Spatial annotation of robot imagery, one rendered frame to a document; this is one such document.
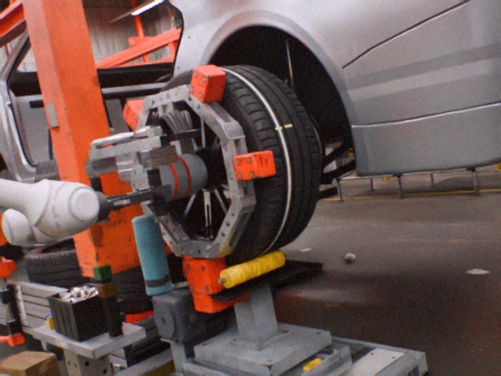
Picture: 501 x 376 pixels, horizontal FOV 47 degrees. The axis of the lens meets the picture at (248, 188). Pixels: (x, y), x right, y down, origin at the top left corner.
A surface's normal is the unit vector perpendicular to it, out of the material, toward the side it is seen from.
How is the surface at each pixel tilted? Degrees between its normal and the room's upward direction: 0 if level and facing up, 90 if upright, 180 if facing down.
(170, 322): 90
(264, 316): 90
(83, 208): 87
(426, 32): 90
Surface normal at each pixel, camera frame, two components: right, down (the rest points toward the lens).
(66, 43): 0.66, -0.05
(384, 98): -0.72, 0.20
